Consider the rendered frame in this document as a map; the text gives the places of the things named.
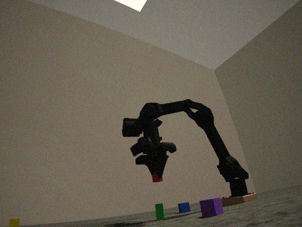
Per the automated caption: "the red block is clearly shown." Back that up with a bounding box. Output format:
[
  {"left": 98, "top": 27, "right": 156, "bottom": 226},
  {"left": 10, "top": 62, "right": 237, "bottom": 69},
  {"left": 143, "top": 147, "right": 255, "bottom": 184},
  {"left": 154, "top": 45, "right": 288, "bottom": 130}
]
[{"left": 152, "top": 174, "right": 163, "bottom": 183}]

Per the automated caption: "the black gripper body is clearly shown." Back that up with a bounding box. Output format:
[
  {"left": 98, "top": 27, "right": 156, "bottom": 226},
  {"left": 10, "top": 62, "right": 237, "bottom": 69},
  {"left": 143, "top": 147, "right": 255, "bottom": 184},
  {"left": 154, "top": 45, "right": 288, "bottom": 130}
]
[{"left": 135, "top": 133, "right": 177, "bottom": 165}]

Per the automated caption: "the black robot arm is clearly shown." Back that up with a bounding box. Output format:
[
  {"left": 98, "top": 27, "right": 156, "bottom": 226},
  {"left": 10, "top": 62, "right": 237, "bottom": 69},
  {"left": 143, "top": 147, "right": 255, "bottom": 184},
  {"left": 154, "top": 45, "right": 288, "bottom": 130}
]
[{"left": 122, "top": 99, "right": 251, "bottom": 197}]

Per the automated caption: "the blue block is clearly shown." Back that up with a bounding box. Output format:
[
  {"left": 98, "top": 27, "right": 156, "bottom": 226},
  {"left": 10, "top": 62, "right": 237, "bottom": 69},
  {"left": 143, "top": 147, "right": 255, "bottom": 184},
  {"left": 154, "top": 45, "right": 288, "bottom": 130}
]
[{"left": 178, "top": 202, "right": 191, "bottom": 213}]

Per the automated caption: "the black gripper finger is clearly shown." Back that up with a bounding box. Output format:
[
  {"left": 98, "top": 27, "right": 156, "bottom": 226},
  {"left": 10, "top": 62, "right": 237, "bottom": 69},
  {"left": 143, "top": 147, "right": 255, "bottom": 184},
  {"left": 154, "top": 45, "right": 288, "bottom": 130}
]
[
  {"left": 150, "top": 155, "right": 169, "bottom": 179},
  {"left": 142, "top": 161, "right": 157, "bottom": 175}
]

